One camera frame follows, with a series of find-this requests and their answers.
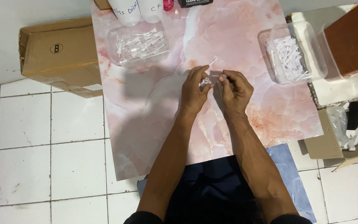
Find person's left hand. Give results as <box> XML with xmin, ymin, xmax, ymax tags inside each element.
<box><xmin>180</xmin><ymin>65</ymin><xmax>214</xmax><ymax>115</ymax></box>

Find person's right hand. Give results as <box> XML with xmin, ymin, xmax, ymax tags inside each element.
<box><xmin>218</xmin><ymin>70</ymin><xmax>254</xmax><ymax>121</ymax></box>

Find pink marbled table sheet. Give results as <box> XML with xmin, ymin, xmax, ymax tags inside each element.
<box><xmin>90</xmin><ymin>0</ymin><xmax>324</xmax><ymax>182</ymax></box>

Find pile of white sprayer caps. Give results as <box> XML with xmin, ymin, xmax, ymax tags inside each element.
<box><xmin>266</xmin><ymin>35</ymin><xmax>311</xmax><ymax>83</ymax></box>

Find pile of clear glass vials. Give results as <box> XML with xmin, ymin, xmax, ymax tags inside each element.
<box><xmin>116</xmin><ymin>28</ymin><xmax>170</xmax><ymax>65</ymax></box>

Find black printed box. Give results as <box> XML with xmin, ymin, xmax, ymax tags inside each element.
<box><xmin>177</xmin><ymin>0</ymin><xmax>214</xmax><ymax>9</ymax></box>

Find blue marbled floor mat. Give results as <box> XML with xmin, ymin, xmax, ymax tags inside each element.
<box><xmin>136</xmin><ymin>143</ymin><xmax>317</xmax><ymax>224</ymax></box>

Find white handwritten plastic bottle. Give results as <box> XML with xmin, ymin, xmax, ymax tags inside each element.
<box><xmin>137</xmin><ymin>0</ymin><xmax>165</xmax><ymax>24</ymax></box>
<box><xmin>108</xmin><ymin>0</ymin><xmax>142</xmax><ymax>27</ymax></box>

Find clear empty plastic tub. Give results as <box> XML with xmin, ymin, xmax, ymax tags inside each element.
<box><xmin>316</xmin><ymin>21</ymin><xmax>345</xmax><ymax>82</ymax></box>

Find person's dark trousers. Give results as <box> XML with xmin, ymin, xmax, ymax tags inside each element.
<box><xmin>163</xmin><ymin>155</ymin><xmax>260</xmax><ymax>224</ymax></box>

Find open cardboard box with parts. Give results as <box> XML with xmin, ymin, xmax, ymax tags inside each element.
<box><xmin>303</xmin><ymin>96</ymin><xmax>358</xmax><ymax>172</ymax></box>

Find brown cardboard piece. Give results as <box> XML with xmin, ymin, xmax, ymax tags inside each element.
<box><xmin>93</xmin><ymin>0</ymin><xmax>112</xmax><ymax>11</ymax></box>

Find brown wooden board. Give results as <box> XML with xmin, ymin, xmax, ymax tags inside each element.
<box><xmin>324</xmin><ymin>0</ymin><xmax>358</xmax><ymax>77</ymax></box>

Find closed brown cardboard box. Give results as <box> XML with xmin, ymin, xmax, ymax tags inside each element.
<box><xmin>19</xmin><ymin>16</ymin><xmax>104</xmax><ymax>99</ymax></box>

